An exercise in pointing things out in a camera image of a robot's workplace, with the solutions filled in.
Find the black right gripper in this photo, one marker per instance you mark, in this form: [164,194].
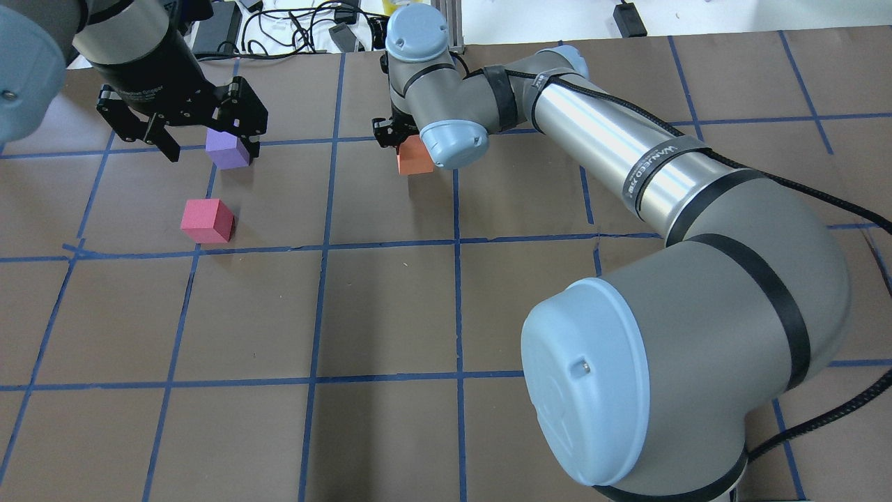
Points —
[387,130]

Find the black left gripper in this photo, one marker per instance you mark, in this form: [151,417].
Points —
[155,77]

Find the orange foam cube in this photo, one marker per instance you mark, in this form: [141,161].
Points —
[413,157]

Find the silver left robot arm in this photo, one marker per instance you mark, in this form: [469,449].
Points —
[38,38]

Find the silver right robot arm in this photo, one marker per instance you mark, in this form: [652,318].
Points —
[641,379]

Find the purple foam cube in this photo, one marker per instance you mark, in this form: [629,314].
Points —
[225,150]

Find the red foam cube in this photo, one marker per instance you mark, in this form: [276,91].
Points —
[207,221]

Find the black power adapter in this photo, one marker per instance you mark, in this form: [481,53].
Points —
[628,20]

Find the aluminium frame post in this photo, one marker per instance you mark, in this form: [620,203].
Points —
[453,13]

